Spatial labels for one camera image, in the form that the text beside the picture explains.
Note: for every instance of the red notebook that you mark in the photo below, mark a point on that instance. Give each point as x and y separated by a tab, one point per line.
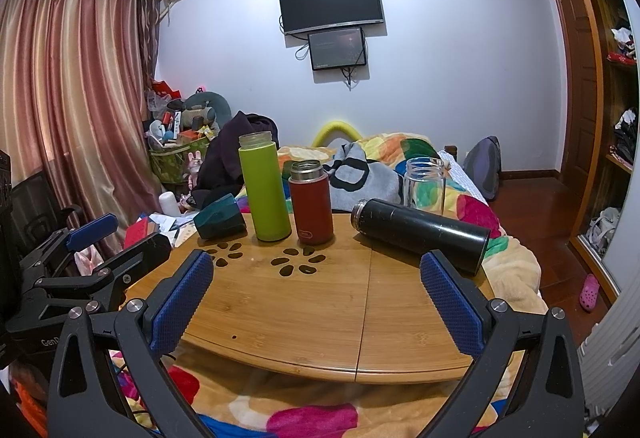
139	233

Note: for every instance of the pink striped curtain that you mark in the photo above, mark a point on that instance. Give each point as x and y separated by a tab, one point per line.
75	93

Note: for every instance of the round wooden lap table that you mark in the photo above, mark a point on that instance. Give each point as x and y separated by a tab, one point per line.
325	308

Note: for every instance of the colourful patchwork blanket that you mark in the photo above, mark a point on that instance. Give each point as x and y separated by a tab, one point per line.
510	263

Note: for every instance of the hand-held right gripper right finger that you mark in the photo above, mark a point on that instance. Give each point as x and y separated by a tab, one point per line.
452	303

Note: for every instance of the black thermos bottle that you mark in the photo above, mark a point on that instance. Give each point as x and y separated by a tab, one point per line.
425	233

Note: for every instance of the green bottle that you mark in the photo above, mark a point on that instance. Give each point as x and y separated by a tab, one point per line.
265	188

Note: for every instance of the pink rabbit toy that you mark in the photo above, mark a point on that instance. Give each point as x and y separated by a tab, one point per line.
194	165

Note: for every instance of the white plastic bottle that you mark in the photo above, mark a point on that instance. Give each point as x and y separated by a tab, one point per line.
169	205

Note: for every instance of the clear glass cup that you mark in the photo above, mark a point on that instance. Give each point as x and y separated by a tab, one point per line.
425	188

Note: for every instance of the grey patterned sweater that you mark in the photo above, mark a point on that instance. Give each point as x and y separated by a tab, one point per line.
360	178

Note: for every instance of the grey bag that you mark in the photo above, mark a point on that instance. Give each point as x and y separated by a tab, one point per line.
602	228

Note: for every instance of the red thermos cup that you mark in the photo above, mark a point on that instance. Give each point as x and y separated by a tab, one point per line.
311	208

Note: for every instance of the yellow foam tube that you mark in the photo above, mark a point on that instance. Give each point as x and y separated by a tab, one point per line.
340	127

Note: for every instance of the wooden wardrobe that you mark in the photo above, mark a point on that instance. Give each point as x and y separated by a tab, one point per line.
600	118

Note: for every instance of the white ribbed panel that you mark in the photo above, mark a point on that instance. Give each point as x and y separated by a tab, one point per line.
610	358

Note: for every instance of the wall television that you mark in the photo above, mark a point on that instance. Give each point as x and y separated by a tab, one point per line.
331	0

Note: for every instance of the teal cup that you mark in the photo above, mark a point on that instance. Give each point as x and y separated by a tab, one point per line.
220	218

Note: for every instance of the green basket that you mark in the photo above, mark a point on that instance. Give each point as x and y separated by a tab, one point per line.
170	165

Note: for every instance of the black chair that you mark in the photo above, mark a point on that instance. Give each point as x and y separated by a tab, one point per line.
35	203

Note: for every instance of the small wall monitor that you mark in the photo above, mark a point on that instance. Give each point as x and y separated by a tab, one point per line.
337	48

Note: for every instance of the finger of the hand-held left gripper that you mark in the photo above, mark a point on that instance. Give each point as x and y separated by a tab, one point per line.
145	248
92	230

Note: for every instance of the grey plush toy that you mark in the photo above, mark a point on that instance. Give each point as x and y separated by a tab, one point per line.
205	105

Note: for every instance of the pink clog shoe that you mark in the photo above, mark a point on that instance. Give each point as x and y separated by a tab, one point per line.
590	293

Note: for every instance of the dark purple garment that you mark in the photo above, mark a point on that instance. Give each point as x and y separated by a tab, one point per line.
225	163

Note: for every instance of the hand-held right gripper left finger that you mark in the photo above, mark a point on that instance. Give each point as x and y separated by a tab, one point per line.
182	303

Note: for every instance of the grey backpack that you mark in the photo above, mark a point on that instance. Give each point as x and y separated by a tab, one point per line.
484	168

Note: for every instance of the wooden door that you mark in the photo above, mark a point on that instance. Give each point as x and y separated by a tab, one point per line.
575	68

